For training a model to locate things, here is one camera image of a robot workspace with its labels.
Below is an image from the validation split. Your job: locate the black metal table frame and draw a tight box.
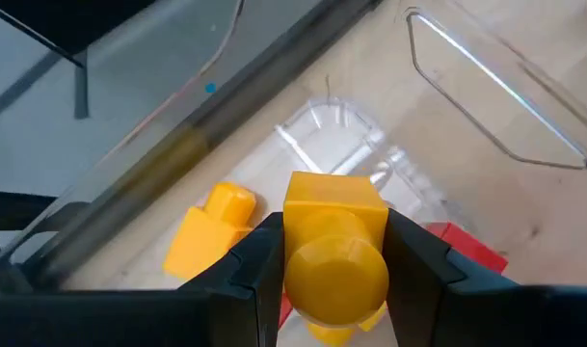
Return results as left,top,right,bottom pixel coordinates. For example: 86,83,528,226
0,0,386,296

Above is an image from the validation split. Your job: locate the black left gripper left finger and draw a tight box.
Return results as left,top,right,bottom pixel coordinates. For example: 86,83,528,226
0,211,286,347

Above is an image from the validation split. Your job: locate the black partition panel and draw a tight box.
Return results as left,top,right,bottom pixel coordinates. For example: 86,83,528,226
0,0,157,121

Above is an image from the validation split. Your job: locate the clear plastic bin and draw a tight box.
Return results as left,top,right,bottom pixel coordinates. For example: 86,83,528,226
13,0,587,347

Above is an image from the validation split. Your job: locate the small red one-stud block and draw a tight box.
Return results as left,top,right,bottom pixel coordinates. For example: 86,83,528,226
277,291,295,332
426,221,510,275

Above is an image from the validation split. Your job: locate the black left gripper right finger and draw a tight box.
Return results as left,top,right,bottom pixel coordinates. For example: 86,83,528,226
384,207,587,347

